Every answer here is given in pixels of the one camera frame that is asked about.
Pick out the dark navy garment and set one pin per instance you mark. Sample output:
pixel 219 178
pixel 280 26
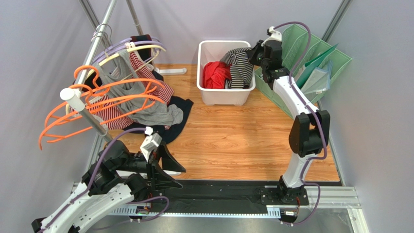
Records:
pixel 168 133

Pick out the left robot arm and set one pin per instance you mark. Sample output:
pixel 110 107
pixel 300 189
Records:
pixel 117 178

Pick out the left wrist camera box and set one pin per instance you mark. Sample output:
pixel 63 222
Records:
pixel 150 143

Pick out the black white striped top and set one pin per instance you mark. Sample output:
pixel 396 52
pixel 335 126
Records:
pixel 241 70

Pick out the red white striped top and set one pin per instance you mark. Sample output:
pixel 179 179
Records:
pixel 110 115

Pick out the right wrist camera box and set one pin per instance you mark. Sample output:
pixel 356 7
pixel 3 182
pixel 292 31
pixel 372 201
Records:
pixel 273 35

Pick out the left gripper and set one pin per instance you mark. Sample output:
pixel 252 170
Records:
pixel 157 177

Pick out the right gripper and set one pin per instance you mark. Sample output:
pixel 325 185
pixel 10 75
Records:
pixel 256 53

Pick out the green folder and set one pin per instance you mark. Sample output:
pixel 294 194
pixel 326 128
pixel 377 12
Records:
pixel 306 70

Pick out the grey garment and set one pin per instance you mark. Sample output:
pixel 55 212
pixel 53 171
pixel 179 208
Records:
pixel 125 83

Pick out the metal clothes rack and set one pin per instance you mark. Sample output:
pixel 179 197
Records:
pixel 99 37

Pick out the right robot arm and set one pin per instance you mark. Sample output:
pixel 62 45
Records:
pixel 309 133

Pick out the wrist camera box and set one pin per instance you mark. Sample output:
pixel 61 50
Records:
pixel 273 35
pixel 150 143

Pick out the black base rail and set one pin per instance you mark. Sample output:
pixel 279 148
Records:
pixel 224 197

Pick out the red tank top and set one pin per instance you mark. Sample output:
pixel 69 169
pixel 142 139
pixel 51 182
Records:
pixel 215 75

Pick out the white plastic basket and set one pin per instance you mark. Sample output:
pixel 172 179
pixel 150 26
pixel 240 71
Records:
pixel 211 51

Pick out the clear document pouch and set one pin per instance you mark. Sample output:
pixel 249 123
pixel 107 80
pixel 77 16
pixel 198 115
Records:
pixel 318 82

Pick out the orange plastic hanger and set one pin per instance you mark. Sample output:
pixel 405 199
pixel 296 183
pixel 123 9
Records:
pixel 63 114

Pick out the green file organizer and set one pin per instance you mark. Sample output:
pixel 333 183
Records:
pixel 294 40

